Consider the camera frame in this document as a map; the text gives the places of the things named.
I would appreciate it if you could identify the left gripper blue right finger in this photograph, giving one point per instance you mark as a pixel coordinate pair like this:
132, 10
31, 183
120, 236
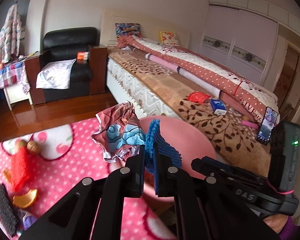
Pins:
161, 177

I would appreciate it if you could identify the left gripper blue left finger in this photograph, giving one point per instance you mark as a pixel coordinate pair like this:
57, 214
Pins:
140, 169

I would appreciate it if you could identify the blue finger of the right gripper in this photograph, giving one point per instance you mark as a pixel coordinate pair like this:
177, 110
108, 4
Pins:
215, 165

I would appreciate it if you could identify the pink plastic trash bucket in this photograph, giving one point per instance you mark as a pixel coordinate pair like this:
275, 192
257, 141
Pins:
185, 138

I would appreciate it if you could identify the blue foam net sleeve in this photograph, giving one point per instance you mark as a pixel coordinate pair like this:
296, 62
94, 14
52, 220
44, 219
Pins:
154, 136

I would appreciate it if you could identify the colourful snack wrapper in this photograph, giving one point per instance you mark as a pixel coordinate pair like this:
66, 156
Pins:
119, 132

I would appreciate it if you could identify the red foam net sleeve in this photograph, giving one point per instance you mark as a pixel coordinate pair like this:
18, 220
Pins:
19, 169

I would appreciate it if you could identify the black foam net sleeve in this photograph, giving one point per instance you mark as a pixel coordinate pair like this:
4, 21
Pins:
8, 217

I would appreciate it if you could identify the person's right hand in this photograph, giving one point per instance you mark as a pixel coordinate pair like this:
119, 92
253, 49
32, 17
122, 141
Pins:
281, 224

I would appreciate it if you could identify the blue white tissue pack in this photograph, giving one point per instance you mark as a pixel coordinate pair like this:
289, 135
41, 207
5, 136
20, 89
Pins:
218, 107

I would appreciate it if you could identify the pink cylindrical object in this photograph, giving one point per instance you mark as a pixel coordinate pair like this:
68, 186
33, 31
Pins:
250, 124

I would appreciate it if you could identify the small yellow ball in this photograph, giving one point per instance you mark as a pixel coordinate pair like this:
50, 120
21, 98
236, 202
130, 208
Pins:
245, 118

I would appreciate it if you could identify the red snack bag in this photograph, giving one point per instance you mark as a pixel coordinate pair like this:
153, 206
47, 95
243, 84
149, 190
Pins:
198, 97

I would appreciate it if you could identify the smartphone with lit screen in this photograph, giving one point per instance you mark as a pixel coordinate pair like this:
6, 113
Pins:
267, 124

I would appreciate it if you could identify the pink rolled bolster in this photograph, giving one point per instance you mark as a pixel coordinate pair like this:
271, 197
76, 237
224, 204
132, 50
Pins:
190, 79

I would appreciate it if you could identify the bed with brown leaf cover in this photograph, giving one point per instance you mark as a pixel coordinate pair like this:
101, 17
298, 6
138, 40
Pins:
150, 65

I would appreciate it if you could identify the red white polka dot quilt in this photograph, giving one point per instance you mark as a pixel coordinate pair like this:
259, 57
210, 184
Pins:
244, 95

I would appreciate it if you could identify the pink polka dot blanket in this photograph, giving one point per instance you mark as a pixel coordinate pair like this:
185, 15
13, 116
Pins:
53, 179

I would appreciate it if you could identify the black leather armchair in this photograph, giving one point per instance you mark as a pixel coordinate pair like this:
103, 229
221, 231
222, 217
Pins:
87, 77

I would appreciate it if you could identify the walnut right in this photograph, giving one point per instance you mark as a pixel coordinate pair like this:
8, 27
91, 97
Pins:
33, 147

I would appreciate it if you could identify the walnut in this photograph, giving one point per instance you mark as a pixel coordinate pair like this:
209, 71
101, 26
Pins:
20, 143
33, 147

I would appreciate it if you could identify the white floral pillow case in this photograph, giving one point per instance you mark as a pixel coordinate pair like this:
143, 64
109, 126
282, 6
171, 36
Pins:
55, 75

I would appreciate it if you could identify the walnut left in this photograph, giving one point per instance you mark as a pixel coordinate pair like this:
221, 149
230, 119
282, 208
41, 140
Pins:
20, 143

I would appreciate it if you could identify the small orange box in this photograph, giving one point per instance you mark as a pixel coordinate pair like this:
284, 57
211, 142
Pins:
82, 55

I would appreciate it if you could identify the orange peel near piece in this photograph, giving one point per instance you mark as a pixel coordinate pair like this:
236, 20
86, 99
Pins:
25, 200

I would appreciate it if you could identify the orange peel piece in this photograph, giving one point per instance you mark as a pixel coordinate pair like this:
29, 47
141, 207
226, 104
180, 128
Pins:
7, 175
25, 200

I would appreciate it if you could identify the yellow flower cushion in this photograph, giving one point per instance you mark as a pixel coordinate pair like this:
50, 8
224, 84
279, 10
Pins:
169, 38

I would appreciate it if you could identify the orange peel far piece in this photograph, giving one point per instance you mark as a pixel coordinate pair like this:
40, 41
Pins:
7, 175

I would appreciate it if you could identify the colourful cartoon pillow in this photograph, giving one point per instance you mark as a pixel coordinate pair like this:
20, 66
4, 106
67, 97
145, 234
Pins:
126, 29

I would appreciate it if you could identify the white wardrobe with floral band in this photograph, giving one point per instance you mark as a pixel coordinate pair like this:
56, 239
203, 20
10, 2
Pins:
252, 30

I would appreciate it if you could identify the checkered cloth side table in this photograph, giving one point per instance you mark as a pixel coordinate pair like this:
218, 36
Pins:
14, 83

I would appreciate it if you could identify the hanging pastel puffer jacket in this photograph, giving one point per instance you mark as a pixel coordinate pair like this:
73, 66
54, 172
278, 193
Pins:
10, 35

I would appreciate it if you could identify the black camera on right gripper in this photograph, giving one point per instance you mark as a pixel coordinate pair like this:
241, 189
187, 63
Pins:
284, 151

